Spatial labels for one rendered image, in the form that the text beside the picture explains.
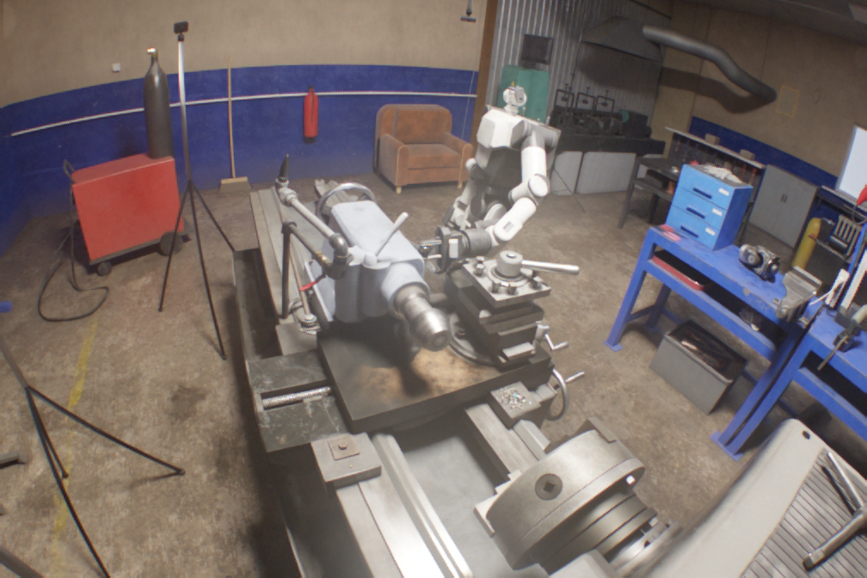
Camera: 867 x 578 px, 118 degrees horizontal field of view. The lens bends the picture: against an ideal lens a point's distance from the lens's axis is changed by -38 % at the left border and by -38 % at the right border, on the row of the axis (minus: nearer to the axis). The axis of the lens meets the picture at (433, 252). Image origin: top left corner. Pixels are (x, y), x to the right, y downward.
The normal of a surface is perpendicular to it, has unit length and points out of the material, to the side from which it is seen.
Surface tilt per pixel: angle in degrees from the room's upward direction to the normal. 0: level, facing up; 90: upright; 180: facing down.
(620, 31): 82
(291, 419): 0
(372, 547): 0
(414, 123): 89
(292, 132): 90
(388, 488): 0
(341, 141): 90
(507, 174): 99
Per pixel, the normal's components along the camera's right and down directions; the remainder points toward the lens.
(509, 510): -0.76, -0.25
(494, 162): -0.58, 0.35
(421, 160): 0.45, 0.47
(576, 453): -0.04, -0.84
